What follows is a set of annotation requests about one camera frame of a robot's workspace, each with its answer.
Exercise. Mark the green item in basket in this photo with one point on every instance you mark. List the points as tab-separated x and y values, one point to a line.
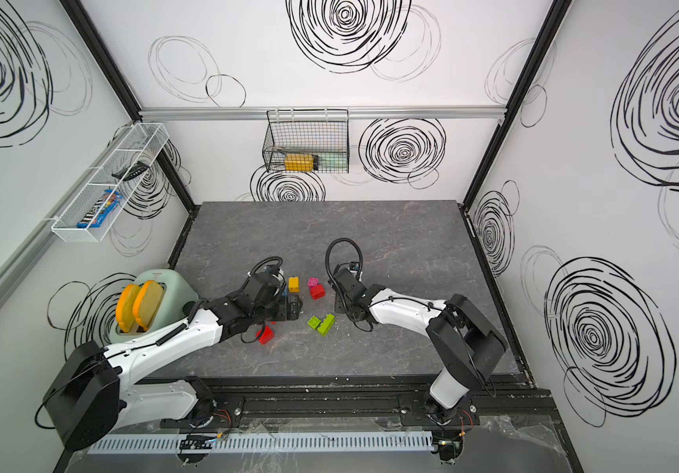
332	162

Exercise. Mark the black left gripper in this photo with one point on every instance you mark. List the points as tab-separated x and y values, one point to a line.
285	312

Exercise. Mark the black corner frame post right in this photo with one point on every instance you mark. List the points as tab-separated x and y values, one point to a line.
530	71

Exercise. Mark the black wire wall basket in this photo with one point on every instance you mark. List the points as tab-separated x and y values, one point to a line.
303	136

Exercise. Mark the red lego brick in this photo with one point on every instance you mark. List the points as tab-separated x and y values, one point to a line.
265	334
317	292

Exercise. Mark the white wire shelf basket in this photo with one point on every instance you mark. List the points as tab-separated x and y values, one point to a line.
143	144

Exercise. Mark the mint green toaster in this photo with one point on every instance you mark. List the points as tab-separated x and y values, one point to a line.
179	297

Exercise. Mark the yellow lego brick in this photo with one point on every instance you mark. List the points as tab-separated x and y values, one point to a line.
293	285

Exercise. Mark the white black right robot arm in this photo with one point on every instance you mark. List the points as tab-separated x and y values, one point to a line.
467	342

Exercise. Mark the black corner frame post left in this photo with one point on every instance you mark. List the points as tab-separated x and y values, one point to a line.
94	42

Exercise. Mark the yellow toast slice right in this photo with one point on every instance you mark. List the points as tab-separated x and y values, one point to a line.
147	303

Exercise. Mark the aluminium wall rail left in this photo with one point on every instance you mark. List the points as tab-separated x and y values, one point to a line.
28	254

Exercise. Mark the black remote control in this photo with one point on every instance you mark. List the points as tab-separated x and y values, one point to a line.
131	172

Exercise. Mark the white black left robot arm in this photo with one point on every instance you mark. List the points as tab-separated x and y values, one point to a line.
101	389

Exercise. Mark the red lego brick front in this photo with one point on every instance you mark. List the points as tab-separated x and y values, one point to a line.
265	334

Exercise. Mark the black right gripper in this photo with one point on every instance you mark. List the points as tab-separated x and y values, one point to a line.
339	304

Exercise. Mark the aluminium wall rail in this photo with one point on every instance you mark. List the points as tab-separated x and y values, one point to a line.
248	113
28	254

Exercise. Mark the lime green long lego brick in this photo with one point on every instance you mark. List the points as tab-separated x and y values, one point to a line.
322	326

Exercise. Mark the yellow box in basket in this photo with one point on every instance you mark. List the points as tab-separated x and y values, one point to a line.
299	163

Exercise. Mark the white slotted cable duct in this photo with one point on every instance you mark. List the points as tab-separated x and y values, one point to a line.
342	442

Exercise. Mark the yellow toast slice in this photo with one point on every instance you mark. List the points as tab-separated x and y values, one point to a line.
125	308
147	303

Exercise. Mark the yellow toast slice left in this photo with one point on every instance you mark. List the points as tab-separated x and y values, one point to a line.
125	308

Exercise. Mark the blue candy packet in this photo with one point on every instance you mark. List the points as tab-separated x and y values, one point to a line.
101	209

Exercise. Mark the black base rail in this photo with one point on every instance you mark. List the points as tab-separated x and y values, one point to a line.
400	398

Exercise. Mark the aluminium wall rail back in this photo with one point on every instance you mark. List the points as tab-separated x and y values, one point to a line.
248	113

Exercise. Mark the black corner frame post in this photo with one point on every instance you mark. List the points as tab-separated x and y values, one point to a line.
530	71
94	42

